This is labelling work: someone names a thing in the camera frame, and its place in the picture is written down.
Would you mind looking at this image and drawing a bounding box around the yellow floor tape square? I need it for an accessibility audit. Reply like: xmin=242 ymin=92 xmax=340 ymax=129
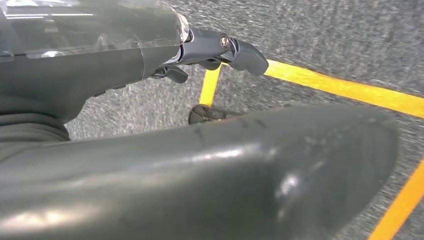
xmin=367 ymin=158 xmax=424 ymax=240

